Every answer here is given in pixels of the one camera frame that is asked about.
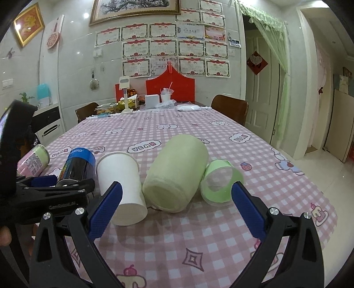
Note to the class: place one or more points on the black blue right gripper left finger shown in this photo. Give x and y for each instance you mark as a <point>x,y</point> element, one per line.
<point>51,262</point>

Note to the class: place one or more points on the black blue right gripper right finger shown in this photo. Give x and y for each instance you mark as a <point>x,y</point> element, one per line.
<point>302,262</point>

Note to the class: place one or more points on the blue black metal cup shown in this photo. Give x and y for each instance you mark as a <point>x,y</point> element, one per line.
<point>80,165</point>

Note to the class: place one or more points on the small green plastic cup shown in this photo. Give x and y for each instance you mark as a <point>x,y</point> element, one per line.
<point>217,182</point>

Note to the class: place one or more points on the white paper cup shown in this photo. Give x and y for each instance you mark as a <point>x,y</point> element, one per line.
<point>121,185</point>

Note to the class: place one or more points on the large green fuzzy cup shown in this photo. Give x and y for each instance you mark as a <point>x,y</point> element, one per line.
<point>174,176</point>

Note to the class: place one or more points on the plastic cup with straw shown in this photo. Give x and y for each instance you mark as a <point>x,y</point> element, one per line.
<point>166,94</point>

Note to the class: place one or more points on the pink green labelled can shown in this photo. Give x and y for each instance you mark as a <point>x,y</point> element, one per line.
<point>34,162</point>

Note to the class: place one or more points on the white black sideboard cabinet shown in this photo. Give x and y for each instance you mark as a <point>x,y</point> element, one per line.
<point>47,124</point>

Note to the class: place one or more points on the brown chair left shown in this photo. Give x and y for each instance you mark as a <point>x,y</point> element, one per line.
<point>86,111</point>

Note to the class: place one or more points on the brown chair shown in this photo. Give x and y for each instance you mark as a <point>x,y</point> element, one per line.
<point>233,108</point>
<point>86,111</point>

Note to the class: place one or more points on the brown chair right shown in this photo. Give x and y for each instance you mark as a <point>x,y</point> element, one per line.
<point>233,108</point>

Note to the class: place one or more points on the potted green plant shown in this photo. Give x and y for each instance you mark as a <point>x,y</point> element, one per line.
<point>25,98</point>

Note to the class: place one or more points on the blue white humidifier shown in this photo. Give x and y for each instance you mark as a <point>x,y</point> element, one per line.
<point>44,97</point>

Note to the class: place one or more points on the white box on table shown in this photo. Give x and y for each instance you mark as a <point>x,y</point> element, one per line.
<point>151,101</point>

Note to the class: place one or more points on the white desk lamp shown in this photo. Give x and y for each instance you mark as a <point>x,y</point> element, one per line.
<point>124,85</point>

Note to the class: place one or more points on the white door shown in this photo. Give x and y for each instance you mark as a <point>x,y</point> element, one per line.
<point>262,86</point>

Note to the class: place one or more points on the red gift box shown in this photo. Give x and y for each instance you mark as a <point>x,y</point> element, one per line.
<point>184,88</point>

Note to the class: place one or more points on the green door curtain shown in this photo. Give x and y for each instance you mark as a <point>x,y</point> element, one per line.
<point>274,31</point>

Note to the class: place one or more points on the gold framed red picture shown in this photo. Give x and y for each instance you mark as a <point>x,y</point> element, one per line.
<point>28,24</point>

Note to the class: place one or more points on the framed blossom painting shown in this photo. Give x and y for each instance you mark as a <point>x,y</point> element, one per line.
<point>116,9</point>

